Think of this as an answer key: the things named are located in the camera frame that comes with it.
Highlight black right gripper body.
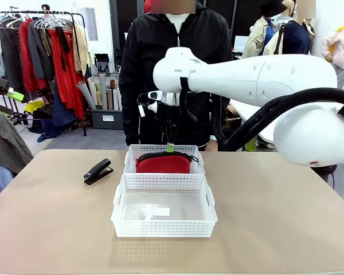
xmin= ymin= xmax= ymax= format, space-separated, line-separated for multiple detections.
xmin=159 ymin=103 xmax=181 ymax=136

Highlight red zip pouch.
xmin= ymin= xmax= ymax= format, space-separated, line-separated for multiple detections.
xmin=135 ymin=151 xmax=200 ymax=174

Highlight black stapler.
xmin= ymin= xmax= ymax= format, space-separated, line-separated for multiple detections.
xmin=83 ymin=158 xmax=115 ymax=186

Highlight person's right forearm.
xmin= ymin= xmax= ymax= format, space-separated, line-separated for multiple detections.
xmin=121 ymin=94 xmax=142 ymax=147

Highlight person's left forearm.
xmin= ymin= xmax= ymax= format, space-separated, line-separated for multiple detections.
xmin=209 ymin=57 xmax=234 ymax=138

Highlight yellow garment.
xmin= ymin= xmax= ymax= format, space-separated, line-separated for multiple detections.
xmin=24 ymin=100 xmax=46 ymax=115

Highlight dark brown hanging coat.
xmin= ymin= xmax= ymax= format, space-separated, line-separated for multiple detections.
xmin=0 ymin=24 xmax=24 ymax=90

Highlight grey draped jacket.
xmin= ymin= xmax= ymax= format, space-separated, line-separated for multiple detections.
xmin=0 ymin=111 xmax=34 ymax=175

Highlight red hanging coat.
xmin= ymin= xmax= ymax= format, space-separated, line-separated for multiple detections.
xmin=18 ymin=18 xmax=49 ymax=93

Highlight white perforated plastic basket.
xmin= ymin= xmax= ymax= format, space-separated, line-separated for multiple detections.
xmin=123 ymin=144 xmax=206 ymax=175
xmin=111 ymin=173 xmax=218 ymax=238

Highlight grey hanging jacket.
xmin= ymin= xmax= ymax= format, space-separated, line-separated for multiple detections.
xmin=28 ymin=19 xmax=56 ymax=81

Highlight blue jeans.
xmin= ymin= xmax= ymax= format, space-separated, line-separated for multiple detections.
xmin=36 ymin=85 xmax=77 ymax=143

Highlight long red dress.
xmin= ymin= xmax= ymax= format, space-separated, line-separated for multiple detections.
xmin=47 ymin=27 xmax=86 ymax=120

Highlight grey storage crate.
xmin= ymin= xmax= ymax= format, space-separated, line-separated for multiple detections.
xmin=90 ymin=108 xmax=124 ymax=130

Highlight person in black jacket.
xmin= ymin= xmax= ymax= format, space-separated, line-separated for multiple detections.
xmin=118 ymin=0 xmax=236 ymax=152

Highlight black scarf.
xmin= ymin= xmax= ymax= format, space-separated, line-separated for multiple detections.
xmin=54 ymin=26 xmax=72 ymax=73

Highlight slanted grey paper roll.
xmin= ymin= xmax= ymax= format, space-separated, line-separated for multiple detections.
xmin=76 ymin=80 xmax=97 ymax=111

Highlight tall grey paper roll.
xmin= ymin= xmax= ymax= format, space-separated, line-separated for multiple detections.
xmin=98 ymin=72 xmax=108 ymax=111

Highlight white table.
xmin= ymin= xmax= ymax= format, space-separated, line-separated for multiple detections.
xmin=228 ymin=99 xmax=276 ymax=144

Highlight beige paper roll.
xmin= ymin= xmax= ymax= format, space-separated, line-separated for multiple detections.
xmin=87 ymin=76 xmax=103 ymax=109

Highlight beige hanging jacket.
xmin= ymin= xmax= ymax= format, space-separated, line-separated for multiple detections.
xmin=72 ymin=24 xmax=92 ymax=77

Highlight black clothes rack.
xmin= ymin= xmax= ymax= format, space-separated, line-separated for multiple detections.
xmin=0 ymin=10 xmax=88 ymax=137

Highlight black bag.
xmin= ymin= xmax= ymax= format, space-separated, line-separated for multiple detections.
xmin=94 ymin=53 xmax=111 ymax=77

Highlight mannequin in trench coat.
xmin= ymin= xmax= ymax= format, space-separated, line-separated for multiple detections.
xmin=242 ymin=0 xmax=287 ymax=60

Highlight black hat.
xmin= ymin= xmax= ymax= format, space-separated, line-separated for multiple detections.
xmin=260 ymin=0 xmax=287 ymax=17

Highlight mannequin in navy top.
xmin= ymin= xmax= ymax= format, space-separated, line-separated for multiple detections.
xmin=280 ymin=0 xmax=316 ymax=56

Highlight mannequin in pink jacket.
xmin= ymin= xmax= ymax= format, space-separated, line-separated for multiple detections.
xmin=320 ymin=24 xmax=344 ymax=72

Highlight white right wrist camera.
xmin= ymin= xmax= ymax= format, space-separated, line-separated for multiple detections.
xmin=136 ymin=90 xmax=163 ymax=118

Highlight grey wall panel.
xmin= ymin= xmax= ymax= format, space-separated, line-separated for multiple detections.
xmin=80 ymin=7 xmax=99 ymax=42

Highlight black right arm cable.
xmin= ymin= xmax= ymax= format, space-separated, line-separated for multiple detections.
xmin=179 ymin=76 xmax=344 ymax=152

